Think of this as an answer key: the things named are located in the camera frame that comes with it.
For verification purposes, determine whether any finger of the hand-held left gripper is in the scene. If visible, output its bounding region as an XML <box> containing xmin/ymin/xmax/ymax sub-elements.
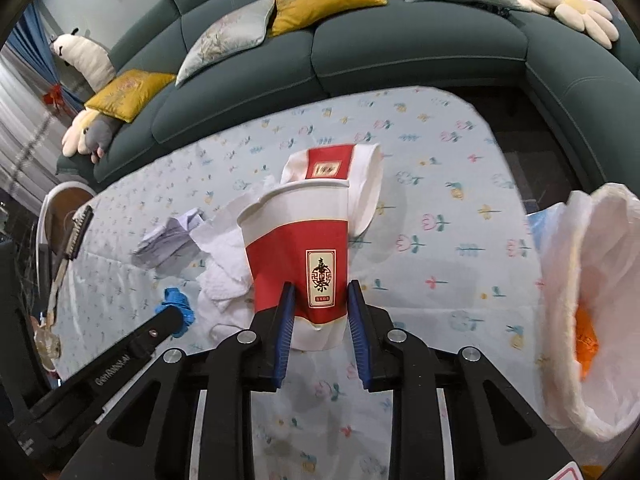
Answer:
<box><xmin>127</xmin><ymin>307</ymin><xmax>185</xmax><ymax>362</ymax></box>

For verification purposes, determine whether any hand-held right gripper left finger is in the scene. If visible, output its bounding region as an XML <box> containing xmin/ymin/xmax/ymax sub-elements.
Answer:
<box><xmin>60</xmin><ymin>282</ymin><xmax>297</xmax><ymax>480</ymax></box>

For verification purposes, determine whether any long white plush toy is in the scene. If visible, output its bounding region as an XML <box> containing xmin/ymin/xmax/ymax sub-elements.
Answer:
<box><xmin>49</xmin><ymin>27</ymin><xmax>119</xmax><ymax>89</ymax></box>

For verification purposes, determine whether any blue wrapper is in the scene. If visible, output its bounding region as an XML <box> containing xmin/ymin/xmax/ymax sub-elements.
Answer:
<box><xmin>154</xmin><ymin>287</ymin><xmax>196</xmax><ymax>334</ymax></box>

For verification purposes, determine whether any crumpled grey paper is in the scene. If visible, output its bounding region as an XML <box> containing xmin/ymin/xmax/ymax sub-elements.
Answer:
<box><xmin>132</xmin><ymin>208</ymin><xmax>206</xmax><ymax>269</ymax></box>

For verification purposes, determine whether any red white paper cup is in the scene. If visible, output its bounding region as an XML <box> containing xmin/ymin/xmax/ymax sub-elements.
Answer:
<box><xmin>279</xmin><ymin>143</ymin><xmax>385</xmax><ymax>239</ymax></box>
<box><xmin>235</xmin><ymin>179</ymin><xmax>351</xmax><ymax>352</ymax></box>

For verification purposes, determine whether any teal fabric sofa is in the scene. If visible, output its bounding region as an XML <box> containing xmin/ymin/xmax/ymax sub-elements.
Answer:
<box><xmin>55</xmin><ymin>0</ymin><xmax>640</xmax><ymax>197</ymax></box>

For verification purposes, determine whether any bin with white bag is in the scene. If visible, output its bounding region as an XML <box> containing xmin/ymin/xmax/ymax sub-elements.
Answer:
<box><xmin>527</xmin><ymin>182</ymin><xmax>640</xmax><ymax>444</ymax></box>

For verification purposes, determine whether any blue curtain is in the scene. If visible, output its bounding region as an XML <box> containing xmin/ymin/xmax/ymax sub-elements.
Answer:
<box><xmin>9</xmin><ymin>2</ymin><xmax>87</xmax><ymax>117</ymax></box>

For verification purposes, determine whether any white sheer curtain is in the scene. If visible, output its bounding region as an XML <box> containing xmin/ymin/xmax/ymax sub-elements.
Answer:
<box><xmin>0</xmin><ymin>49</ymin><xmax>67</xmax><ymax>202</ymax></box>

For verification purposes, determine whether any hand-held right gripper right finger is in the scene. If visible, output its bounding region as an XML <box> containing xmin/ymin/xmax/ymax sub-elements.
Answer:
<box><xmin>347</xmin><ymin>279</ymin><xmax>582</xmax><ymax>480</ymax></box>

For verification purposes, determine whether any grey plush toy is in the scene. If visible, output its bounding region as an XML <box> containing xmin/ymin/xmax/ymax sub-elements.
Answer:
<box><xmin>77</xmin><ymin>113</ymin><xmax>121</xmax><ymax>164</ymax></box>

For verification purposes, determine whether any floral light blue tablecloth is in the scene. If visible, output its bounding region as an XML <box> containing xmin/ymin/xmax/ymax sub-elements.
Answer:
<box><xmin>30</xmin><ymin>85</ymin><xmax>552</xmax><ymax>480</ymax></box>

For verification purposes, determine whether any white crumpled tissue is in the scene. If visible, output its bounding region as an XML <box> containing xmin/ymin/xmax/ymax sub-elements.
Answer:
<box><xmin>192</xmin><ymin>179</ymin><xmax>282</xmax><ymax>322</ymax></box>

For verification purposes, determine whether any orange plastic bag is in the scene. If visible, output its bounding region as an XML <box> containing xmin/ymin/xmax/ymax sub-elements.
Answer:
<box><xmin>574</xmin><ymin>307</ymin><xmax>600</xmax><ymax>379</ymax></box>

